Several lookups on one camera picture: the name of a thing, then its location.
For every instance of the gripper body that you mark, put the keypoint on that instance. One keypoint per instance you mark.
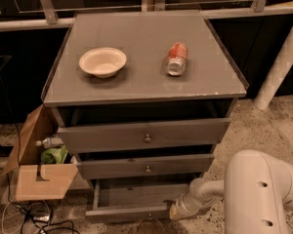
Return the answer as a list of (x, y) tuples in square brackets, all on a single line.
[(186, 201)]

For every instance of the grey bottom drawer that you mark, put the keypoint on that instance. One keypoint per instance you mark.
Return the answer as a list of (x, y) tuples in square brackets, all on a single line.
[(135, 198)]

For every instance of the grey drawer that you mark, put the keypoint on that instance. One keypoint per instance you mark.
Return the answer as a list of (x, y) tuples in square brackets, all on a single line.
[(146, 135), (135, 198), (149, 166)]

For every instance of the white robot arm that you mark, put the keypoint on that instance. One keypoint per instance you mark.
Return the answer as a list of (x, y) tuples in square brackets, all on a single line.
[(257, 190)]

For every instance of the grey middle drawer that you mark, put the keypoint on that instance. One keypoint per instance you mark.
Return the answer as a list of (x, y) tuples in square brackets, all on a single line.
[(149, 166)]

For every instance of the grey drawer cabinet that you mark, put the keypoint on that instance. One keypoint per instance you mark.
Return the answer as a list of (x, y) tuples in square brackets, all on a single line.
[(142, 91)]

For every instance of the grey top drawer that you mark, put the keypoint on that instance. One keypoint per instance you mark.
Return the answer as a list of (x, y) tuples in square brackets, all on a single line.
[(146, 135)]

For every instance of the green plastic bag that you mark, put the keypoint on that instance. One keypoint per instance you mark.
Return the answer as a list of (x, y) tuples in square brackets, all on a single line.
[(54, 155)]

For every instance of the clear plastic water bottle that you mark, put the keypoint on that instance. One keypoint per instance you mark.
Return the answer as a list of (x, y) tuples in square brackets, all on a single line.
[(49, 142)]

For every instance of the brown cardboard box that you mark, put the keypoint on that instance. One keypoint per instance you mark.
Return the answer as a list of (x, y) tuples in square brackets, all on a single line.
[(35, 181)]

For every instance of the red labelled plastic bottle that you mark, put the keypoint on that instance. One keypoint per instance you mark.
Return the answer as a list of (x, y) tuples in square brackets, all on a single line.
[(176, 60)]

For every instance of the white paper bowl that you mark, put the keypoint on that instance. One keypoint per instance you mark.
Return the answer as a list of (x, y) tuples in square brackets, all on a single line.
[(102, 62)]

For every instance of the white diagonal pole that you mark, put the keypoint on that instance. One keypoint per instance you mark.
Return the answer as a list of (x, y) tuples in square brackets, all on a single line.
[(280, 68)]

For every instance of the metal railing frame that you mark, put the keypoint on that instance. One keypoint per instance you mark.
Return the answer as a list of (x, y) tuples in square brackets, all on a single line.
[(45, 7)]

